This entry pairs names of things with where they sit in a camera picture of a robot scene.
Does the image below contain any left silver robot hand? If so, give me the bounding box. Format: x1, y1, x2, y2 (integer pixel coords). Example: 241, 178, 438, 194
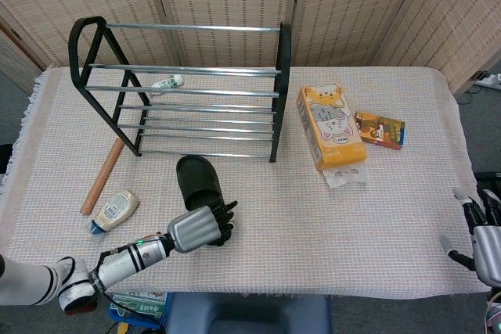
167, 199, 239, 253

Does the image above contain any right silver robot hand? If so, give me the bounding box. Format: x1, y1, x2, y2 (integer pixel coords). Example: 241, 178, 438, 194
438, 187, 501, 288

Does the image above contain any black rubber slipper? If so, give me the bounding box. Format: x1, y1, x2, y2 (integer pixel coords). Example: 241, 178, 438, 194
175, 155, 227, 214

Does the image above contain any black metal shoe rack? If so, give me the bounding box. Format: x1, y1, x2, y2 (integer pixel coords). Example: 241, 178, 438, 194
68, 16, 291, 163

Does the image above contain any black flat device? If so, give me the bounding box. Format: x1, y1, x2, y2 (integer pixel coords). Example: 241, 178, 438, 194
472, 171, 501, 190

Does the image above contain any cream squeeze sauce bottle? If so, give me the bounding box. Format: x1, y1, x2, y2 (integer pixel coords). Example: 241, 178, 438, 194
88, 189, 140, 236

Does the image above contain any green blue printed box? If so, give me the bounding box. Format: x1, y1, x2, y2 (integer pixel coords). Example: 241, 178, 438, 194
107, 290, 173, 329

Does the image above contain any blue padded seat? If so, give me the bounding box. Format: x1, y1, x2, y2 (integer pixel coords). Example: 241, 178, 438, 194
166, 293, 333, 334

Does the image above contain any wooden rolling stick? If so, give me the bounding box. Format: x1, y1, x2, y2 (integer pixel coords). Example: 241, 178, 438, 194
80, 138, 125, 216

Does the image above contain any pink checked tablecloth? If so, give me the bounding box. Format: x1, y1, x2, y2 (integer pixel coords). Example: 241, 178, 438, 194
0, 66, 492, 298

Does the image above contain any small white green bottle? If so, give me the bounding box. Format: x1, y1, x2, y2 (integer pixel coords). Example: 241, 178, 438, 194
151, 74, 184, 90

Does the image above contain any colourful orange snack box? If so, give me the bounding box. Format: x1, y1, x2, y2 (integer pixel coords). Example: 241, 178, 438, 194
354, 110, 406, 150

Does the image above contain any white power strip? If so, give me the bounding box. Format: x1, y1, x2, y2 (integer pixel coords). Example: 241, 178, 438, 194
475, 71, 501, 91

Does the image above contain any yellow cat tissue pack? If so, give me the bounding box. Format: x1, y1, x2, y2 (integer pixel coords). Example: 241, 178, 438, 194
296, 83, 369, 189

